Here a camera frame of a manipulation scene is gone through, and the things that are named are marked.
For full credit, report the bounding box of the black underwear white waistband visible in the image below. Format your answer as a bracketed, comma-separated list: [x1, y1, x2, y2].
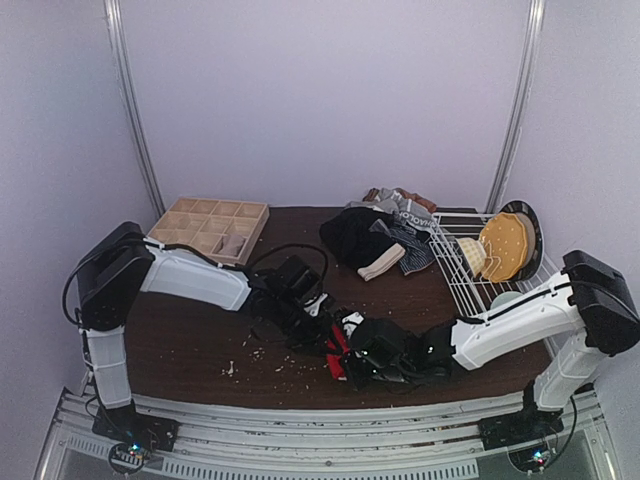
[319, 207, 406, 282]

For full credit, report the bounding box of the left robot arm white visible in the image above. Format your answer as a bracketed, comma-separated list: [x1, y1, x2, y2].
[62, 221, 335, 414]

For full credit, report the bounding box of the pink and white underwear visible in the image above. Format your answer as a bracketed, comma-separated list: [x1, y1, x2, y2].
[218, 234, 245, 257]

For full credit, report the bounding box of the grey lettered underwear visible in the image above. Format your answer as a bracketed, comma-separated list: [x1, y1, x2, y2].
[346, 192, 436, 234]

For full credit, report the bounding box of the left metal frame post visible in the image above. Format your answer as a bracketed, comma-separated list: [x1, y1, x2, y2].
[103, 0, 166, 219]

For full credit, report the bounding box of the wooden compartment tray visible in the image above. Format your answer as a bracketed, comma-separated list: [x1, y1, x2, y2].
[148, 197, 270, 265]

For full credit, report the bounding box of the metal frame post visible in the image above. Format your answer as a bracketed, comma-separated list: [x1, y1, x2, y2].
[103, 0, 166, 219]
[485, 0, 546, 213]

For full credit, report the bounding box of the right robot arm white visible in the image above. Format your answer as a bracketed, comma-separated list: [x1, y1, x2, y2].
[333, 250, 639, 413]

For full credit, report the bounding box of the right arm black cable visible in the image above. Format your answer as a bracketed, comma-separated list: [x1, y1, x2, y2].
[539, 279, 601, 471]

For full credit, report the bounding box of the white wire dish rack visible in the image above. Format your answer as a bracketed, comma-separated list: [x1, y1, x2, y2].
[430, 208, 558, 316]

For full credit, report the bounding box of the yellow dotted plate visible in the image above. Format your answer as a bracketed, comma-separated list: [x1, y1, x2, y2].
[479, 212, 528, 283]

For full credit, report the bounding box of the cream checkered bowl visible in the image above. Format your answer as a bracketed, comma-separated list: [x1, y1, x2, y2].
[455, 237, 501, 279]

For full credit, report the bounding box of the red underwear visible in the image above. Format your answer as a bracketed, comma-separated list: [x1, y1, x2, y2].
[326, 325, 350, 382]

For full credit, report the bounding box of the right metal frame post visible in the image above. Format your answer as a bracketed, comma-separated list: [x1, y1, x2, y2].
[485, 0, 546, 213]

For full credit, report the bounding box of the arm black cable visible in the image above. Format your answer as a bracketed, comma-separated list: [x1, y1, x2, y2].
[61, 238, 331, 331]
[539, 279, 601, 471]

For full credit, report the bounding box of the striped dark underwear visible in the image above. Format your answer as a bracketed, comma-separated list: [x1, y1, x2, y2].
[369, 219, 436, 276]

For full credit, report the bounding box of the white bowl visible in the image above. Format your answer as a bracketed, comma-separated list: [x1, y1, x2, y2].
[490, 291, 523, 309]

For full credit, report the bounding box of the tan beige underwear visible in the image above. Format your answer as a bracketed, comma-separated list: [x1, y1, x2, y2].
[363, 188, 437, 213]

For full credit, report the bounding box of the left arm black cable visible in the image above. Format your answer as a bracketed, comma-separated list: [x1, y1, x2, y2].
[61, 238, 331, 331]

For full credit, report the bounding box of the dark round plate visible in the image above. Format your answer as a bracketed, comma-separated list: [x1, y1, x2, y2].
[500, 200, 544, 282]

